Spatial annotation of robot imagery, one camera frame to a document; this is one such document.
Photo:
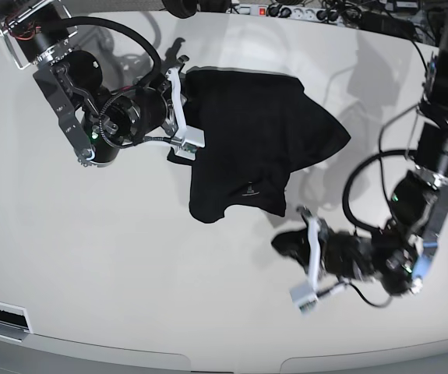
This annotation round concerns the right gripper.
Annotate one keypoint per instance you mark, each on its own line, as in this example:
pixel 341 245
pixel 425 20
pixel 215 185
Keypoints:
pixel 158 104

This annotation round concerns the white power strip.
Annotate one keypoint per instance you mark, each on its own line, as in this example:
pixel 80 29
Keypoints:
pixel 296 12

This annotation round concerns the black t-shirt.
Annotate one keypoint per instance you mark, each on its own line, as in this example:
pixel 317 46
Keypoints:
pixel 259 128

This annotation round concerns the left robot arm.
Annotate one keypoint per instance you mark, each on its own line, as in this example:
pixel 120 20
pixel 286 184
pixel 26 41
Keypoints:
pixel 400 254

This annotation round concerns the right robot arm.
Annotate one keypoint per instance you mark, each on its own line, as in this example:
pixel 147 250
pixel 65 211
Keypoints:
pixel 96 121

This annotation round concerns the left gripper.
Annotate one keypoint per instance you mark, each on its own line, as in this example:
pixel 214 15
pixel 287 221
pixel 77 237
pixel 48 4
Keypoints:
pixel 344 254

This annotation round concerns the grey slotted table fixture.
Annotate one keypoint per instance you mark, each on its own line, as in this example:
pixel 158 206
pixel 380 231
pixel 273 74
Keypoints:
pixel 15 325

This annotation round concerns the black power adapter box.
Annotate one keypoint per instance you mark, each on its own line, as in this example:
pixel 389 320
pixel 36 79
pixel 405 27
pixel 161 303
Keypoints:
pixel 387 25

